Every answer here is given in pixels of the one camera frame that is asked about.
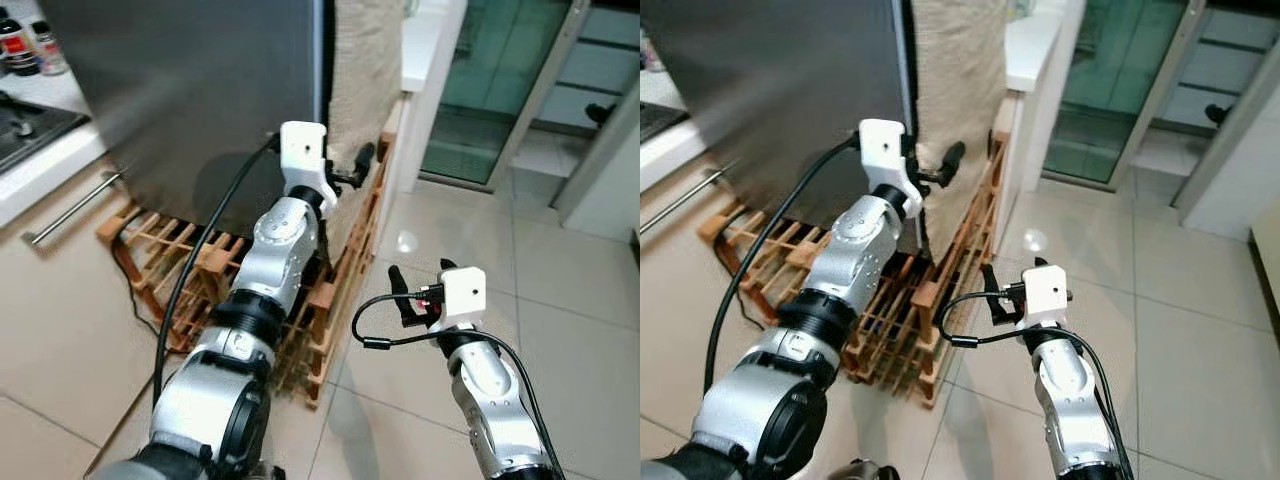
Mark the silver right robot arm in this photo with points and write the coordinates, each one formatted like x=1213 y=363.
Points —
x=490 y=390
x=1070 y=400

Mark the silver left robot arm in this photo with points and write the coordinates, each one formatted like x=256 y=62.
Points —
x=860 y=250
x=280 y=250

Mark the grey steel fridge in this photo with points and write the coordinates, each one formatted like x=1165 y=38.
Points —
x=780 y=90
x=200 y=90

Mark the beige hanging cloth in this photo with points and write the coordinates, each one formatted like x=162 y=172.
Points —
x=960 y=90
x=365 y=70

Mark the white tall cabinet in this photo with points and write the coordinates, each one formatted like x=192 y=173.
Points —
x=1040 y=90
x=430 y=90

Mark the wooden slatted rack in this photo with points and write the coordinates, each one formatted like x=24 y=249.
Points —
x=200 y=255
x=890 y=330

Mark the green tinted glass door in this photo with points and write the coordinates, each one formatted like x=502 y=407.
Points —
x=490 y=80
x=1110 y=80

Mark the white kitchen counter cabinet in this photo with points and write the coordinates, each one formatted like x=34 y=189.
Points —
x=40 y=180
x=670 y=160

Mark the grey panelled door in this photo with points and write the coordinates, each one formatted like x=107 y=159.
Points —
x=600 y=70
x=1225 y=60

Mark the black gas stove top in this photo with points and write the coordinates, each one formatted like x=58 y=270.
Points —
x=660 y=120
x=30 y=130

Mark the dark bottle with red label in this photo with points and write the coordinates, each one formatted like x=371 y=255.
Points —
x=15 y=45

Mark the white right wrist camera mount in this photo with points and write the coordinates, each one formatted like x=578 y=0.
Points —
x=463 y=295
x=1045 y=295

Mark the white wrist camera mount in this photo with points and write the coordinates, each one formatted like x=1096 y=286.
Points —
x=1045 y=295
x=463 y=295
x=885 y=155
x=303 y=155

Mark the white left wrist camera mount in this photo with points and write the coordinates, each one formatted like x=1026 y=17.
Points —
x=885 y=155
x=303 y=155

